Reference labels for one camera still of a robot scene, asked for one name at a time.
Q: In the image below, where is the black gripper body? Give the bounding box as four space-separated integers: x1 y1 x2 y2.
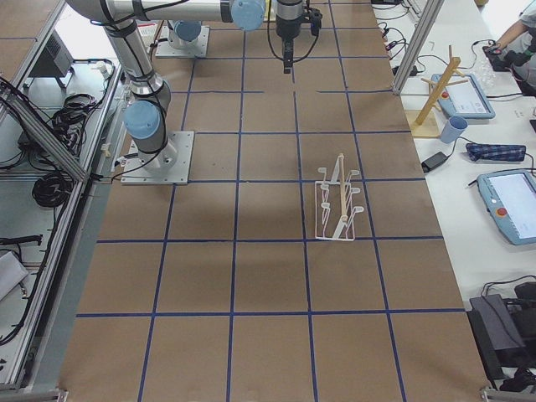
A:
275 0 304 41

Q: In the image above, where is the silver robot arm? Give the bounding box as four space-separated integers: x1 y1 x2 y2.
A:
68 1 322 101

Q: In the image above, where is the wooden cup tree stand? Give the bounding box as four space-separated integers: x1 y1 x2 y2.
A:
407 46 468 138

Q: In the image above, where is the blue cup on desk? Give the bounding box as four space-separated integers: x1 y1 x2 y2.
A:
440 116 468 144

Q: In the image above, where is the black power adapter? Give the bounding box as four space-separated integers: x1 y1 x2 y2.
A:
420 152 449 173

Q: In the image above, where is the far teach pendant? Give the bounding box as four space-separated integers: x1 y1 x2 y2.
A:
438 74 496 120

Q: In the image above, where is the teach pendant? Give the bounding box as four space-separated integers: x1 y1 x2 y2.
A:
477 169 535 245
438 74 496 120

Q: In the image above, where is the blue plaid pencil case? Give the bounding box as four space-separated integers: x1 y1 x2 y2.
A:
466 143 526 162

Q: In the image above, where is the near teach pendant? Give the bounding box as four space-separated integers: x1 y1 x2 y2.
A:
477 169 535 245

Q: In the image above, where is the black braided cable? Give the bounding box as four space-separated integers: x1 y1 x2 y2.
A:
266 24 319 64

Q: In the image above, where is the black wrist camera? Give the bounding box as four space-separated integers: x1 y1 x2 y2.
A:
304 7 322 37

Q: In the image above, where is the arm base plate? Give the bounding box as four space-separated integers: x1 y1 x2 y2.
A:
155 26 209 59
121 131 194 185

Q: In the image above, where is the aluminium frame post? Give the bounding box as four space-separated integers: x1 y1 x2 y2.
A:
392 0 444 95

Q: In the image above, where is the white wire cup rack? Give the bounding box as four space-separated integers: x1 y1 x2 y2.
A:
314 153 364 242

